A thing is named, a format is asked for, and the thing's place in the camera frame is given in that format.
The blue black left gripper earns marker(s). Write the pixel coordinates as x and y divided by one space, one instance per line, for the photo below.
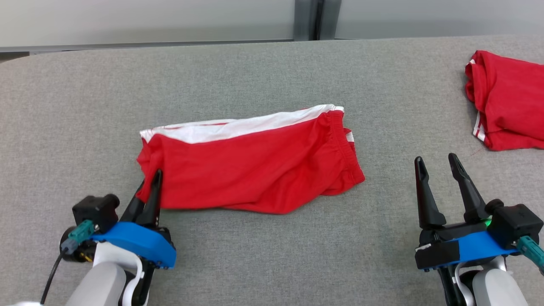
140 244

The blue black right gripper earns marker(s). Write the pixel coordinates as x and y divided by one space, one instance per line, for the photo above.
467 246

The red shorts with white stripe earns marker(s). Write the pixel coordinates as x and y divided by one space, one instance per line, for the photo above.
255 170

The red shirt with white sleeves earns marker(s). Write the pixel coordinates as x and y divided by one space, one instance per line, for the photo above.
514 102

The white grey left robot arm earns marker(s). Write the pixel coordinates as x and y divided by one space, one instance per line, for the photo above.
102 284

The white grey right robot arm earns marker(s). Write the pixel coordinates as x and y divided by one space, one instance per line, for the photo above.
497 289

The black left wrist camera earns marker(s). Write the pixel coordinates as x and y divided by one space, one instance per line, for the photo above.
95 212

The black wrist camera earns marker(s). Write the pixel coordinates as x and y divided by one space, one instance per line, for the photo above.
95 212
518 223

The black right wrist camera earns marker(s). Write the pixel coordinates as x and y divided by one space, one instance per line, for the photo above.
518 223

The grey partition post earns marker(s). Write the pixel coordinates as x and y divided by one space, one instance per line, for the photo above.
318 19

